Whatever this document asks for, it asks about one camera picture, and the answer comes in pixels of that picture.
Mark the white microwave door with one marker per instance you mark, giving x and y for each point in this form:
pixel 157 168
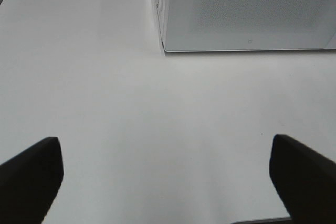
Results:
pixel 235 25

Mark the white microwave oven body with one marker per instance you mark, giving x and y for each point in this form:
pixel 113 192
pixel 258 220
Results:
pixel 162 9

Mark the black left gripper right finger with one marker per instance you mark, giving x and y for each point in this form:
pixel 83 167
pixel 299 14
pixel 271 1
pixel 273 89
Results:
pixel 304 180

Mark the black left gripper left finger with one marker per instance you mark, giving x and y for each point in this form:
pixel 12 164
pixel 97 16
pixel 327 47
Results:
pixel 30 182

